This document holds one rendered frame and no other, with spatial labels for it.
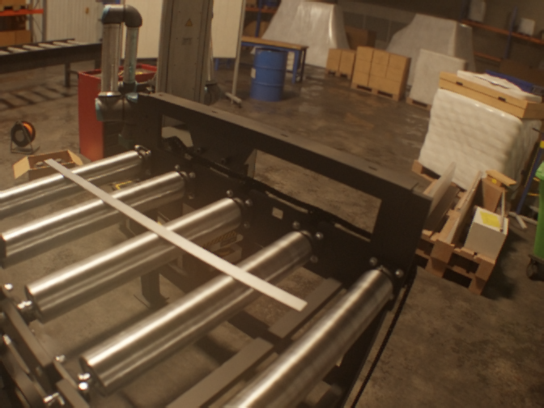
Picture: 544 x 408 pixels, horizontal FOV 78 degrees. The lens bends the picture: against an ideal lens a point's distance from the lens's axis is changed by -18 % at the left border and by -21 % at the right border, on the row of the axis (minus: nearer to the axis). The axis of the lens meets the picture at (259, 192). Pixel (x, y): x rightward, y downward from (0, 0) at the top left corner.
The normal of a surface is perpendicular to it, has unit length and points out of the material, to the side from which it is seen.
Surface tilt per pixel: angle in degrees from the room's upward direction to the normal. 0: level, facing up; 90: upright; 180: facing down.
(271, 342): 0
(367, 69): 90
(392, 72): 90
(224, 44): 90
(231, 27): 90
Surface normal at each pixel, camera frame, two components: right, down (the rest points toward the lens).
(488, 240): -0.58, 0.30
